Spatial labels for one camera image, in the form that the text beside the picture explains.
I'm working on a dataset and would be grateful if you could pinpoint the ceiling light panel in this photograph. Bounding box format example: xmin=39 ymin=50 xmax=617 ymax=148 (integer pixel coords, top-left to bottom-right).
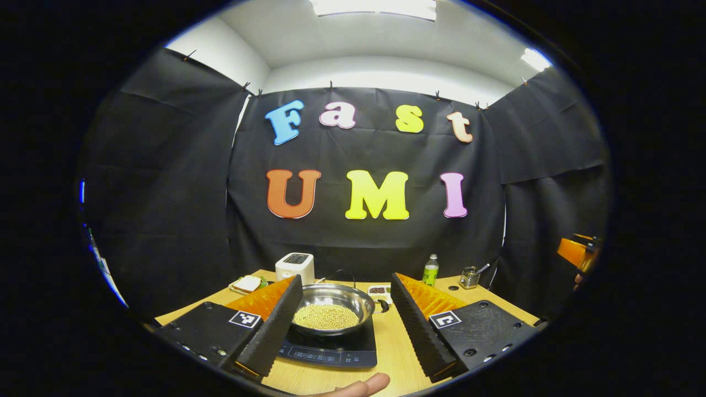
xmin=309 ymin=0 xmax=437 ymax=22
xmin=520 ymin=48 xmax=554 ymax=72

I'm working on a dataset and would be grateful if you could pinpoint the black backdrop cloth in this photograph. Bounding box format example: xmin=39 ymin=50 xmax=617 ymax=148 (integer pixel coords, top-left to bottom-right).
xmin=77 ymin=47 xmax=614 ymax=326

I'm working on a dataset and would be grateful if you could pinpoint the steel pot with soybeans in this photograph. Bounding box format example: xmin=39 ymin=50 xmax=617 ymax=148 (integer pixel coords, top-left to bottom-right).
xmin=290 ymin=283 xmax=391 ymax=337

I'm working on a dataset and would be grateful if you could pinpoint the small green plate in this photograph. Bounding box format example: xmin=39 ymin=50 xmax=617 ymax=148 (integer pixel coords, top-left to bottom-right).
xmin=228 ymin=275 xmax=269 ymax=296

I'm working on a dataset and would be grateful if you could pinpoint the black power cable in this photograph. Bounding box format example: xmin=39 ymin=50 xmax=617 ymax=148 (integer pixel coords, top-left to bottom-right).
xmin=323 ymin=269 xmax=356 ymax=288

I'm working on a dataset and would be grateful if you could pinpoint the green label drink bottle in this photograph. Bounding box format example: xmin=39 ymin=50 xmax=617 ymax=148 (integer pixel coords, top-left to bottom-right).
xmin=422 ymin=254 xmax=440 ymax=287

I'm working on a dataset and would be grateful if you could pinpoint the white toaster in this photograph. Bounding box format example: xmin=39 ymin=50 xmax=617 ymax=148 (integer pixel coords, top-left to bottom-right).
xmin=275 ymin=253 xmax=315 ymax=286

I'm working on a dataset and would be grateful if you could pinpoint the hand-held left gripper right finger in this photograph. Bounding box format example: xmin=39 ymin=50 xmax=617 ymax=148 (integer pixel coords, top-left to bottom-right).
xmin=390 ymin=272 xmax=544 ymax=383

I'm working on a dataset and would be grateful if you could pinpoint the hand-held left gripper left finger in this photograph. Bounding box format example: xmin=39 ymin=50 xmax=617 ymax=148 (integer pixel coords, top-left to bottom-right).
xmin=153 ymin=274 xmax=304 ymax=384

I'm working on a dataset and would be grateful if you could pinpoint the black induction cooktop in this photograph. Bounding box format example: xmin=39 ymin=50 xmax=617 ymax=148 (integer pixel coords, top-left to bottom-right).
xmin=276 ymin=317 xmax=378 ymax=369

